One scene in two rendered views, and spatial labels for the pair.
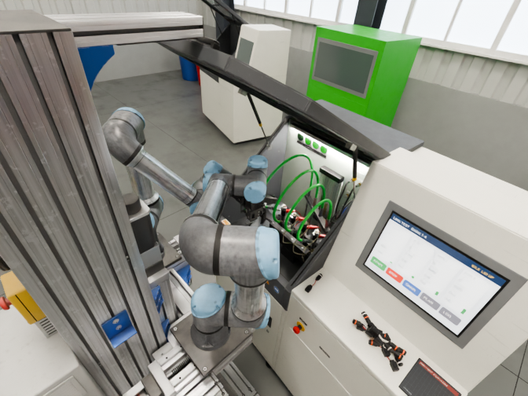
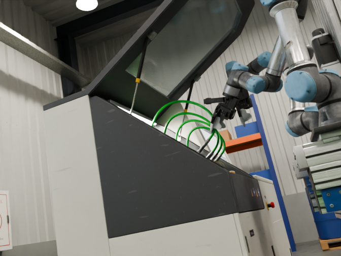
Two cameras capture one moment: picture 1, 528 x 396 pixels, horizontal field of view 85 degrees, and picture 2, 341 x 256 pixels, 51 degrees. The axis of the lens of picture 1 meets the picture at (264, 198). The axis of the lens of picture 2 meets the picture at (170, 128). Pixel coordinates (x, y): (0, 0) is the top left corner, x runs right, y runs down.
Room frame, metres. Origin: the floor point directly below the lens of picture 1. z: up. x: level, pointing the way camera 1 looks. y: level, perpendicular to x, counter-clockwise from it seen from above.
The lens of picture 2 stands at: (2.11, 1.46, 0.78)
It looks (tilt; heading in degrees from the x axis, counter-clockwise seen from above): 16 degrees up; 243
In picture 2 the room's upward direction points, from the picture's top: 11 degrees counter-clockwise
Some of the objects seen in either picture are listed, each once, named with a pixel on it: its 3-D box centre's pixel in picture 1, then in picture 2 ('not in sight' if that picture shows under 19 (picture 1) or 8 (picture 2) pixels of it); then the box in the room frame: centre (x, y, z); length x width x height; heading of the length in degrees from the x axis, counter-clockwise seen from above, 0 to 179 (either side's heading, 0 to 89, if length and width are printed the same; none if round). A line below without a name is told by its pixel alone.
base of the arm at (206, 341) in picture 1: (210, 324); not in sight; (0.54, 0.16, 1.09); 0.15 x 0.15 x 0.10
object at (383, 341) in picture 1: (379, 338); not in sight; (0.58, -0.50, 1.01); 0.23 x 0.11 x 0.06; 42
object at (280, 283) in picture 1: (248, 255); (245, 193); (1.06, 0.06, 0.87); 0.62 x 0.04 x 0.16; 42
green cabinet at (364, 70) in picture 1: (351, 95); not in sight; (4.24, -1.15, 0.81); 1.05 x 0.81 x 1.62; 41
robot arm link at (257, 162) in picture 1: (257, 171); (233, 72); (0.92, 0.03, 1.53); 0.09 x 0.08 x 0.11; 1
